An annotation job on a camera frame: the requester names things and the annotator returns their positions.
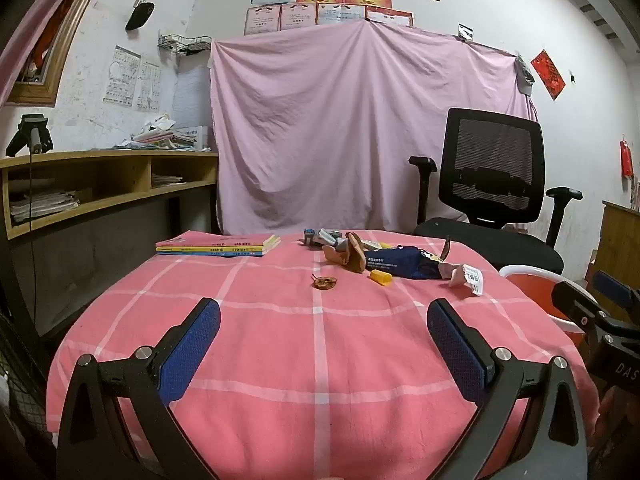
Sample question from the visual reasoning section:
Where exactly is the wooden window frame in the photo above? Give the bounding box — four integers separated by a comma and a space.
7, 0, 116, 107

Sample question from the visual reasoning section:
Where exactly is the white cardboard box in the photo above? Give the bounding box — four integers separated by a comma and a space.
172, 125, 210, 151

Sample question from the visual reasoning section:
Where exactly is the small wall chart sheet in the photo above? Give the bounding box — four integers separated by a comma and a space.
136, 61, 162, 112

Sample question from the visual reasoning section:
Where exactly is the pink checked tablecloth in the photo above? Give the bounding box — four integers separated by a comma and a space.
46, 230, 601, 480

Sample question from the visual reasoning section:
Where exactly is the wooden desk shelf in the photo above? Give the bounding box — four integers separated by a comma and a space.
0, 149, 221, 361

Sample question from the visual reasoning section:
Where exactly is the blue spine book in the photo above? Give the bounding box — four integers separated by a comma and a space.
159, 244, 282, 258

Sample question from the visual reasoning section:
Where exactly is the red hanging ornament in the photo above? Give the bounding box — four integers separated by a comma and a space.
620, 135, 635, 178

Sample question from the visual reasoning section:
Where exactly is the pink hanging cloth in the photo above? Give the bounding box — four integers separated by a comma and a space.
207, 20, 540, 236

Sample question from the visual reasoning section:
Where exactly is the white wall sheet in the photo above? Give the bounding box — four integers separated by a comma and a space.
172, 65, 213, 131

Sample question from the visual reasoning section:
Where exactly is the pile of papers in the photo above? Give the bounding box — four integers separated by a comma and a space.
112, 115, 201, 152

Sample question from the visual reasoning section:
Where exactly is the thick stack of shelf papers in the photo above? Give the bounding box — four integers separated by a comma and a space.
9, 189, 81, 223

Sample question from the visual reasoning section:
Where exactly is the red diamond wall decoration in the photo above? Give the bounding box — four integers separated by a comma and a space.
530, 49, 566, 101

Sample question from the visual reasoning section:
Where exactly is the large wall chart sheet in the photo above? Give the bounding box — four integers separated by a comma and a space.
104, 45, 141, 107

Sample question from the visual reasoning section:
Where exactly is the black camera tripod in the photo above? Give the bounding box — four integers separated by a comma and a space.
5, 115, 53, 157

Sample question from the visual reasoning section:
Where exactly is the black hanging cap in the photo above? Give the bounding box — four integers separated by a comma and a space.
125, 1, 155, 32

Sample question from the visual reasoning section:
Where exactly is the wooden cabinet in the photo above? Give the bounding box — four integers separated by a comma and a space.
582, 200, 640, 321

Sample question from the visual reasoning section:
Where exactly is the grey tape strip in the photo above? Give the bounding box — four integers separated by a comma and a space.
515, 52, 536, 95

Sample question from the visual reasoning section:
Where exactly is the pink window curtain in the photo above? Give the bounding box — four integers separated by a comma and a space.
0, 0, 88, 106

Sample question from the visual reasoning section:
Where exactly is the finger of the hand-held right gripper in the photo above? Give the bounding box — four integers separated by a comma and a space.
592, 270, 640, 328
552, 280, 608, 333

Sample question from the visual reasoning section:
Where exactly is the dark blue packet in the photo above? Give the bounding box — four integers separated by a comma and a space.
365, 245, 443, 281

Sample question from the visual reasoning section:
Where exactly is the pink cover book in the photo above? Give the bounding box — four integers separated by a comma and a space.
155, 230, 277, 249

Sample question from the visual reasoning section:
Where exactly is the person's right hand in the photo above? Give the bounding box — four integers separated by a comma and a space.
594, 386, 618, 448

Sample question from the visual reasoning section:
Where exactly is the wire wall rack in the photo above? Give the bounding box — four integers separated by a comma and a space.
158, 34, 213, 57

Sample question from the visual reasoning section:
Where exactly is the black wire mesh guard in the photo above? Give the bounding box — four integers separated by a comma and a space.
0, 310, 56, 480

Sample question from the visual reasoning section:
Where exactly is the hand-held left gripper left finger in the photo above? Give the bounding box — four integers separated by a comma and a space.
56, 297, 222, 480

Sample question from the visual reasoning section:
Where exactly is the white paper packet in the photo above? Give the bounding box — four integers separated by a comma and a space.
448, 263, 485, 297

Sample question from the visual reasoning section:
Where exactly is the black hanging cable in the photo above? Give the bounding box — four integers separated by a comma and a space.
28, 152, 37, 233

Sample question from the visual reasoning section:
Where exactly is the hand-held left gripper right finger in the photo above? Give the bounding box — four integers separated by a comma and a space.
426, 298, 588, 480

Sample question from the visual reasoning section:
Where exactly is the orange bucket with white rim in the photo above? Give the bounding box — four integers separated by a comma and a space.
499, 265, 601, 348

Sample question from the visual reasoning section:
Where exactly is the black mesh office chair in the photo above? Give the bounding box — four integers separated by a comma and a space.
408, 108, 583, 275

